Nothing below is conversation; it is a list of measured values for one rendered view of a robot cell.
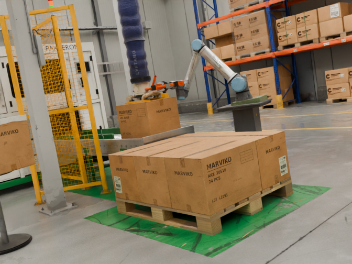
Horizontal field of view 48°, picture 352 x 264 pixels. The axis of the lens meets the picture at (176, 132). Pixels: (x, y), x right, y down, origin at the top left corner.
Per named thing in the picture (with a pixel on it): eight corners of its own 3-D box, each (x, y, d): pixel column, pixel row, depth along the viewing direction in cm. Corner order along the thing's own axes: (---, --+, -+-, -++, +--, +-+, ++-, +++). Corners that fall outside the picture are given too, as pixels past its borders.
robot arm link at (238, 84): (250, 84, 419) (199, 36, 425) (248, 84, 402) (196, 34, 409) (240, 94, 423) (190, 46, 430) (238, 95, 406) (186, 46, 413)
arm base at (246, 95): (237, 100, 444) (235, 92, 443) (253, 97, 438) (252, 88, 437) (234, 102, 426) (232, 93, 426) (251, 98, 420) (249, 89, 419)
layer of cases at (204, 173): (115, 197, 357) (107, 154, 353) (193, 169, 421) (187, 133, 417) (209, 216, 266) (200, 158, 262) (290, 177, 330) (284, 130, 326)
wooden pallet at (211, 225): (118, 212, 359) (115, 197, 357) (195, 183, 423) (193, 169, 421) (212, 236, 268) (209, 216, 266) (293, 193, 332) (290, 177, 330)
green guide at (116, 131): (83, 135, 599) (81, 129, 598) (89, 134, 606) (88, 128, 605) (144, 133, 478) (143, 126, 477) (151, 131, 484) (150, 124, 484)
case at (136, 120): (121, 140, 445) (115, 106, 441) (150, 133, 470) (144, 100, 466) (152, 140, 398) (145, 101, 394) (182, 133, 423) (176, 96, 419)
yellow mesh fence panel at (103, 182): (33, 205, 438) (-6, 15, 416) (36, 203, 448) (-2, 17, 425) (110, 192, 442) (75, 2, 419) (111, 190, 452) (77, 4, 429)
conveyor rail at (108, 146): (50, 153, 564) (47, 140, 562) (53, 152, 568) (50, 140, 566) (144, 157, 389) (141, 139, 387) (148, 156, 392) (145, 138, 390)
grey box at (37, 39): (34, 68, 403) (28, 39, 400) (39, 67, 406) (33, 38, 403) (41, 65, 388) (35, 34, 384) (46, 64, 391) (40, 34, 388)
